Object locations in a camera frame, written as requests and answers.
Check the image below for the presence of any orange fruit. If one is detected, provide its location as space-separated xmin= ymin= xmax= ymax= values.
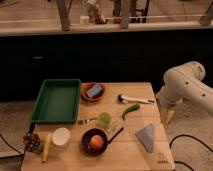
xmin=90 ymin=135 xmax=104 ymax=150

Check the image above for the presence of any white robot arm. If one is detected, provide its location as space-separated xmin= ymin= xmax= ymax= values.
xmin=157 ymin=61 xmax=213 ymax=124

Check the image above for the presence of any orange bowl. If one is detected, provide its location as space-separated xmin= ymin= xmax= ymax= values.
xmin=81 ymin=82 xmax=105 ymax=102

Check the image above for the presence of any green chili pepper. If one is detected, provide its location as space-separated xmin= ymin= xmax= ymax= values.
xmin=122 ymin=104 xmax=140 ymax=121

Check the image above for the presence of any yellow banana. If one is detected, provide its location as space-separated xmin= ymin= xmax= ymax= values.
xmin=42 ymin=133 xmax=52 ymax=163

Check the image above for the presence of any black cable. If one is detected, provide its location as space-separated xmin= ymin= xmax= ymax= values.
xmin=169 ymin=134 xmax=213 ymax=171
xmin=0 ymin=122 xmax=36 ymax=158

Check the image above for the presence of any black frying pan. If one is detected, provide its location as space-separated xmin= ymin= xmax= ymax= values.
xmin=81 ymin=126 xmax=125 ymax=157

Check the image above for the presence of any bunch of dark grapes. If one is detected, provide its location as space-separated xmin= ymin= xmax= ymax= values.
xmin=23 ymin=133 xmax=41 ymax=152

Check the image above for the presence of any grey blue towel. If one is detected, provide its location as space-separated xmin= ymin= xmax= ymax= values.
xmin=135 ymin=123 xmax=155 ymax=153

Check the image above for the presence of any green plastic tray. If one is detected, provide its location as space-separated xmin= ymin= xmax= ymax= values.
xmin=31 ymin=79 xmax=81 ymax=124

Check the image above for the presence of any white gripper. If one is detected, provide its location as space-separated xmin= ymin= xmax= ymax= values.
xmin=157 ymin=86 xmax=183 ymax=124

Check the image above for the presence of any blue sponge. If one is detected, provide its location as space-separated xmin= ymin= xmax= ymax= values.
xmin=86 ymin=84 xmax=102 ymax=98

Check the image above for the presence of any black cable left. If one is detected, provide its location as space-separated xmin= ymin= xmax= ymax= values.
xmin=0 ymin=122 xmax=36 ymax=158

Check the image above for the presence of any white paper cup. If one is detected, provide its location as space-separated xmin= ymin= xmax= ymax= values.
xmin=52 ymin=127 xmax=71 ymax=147

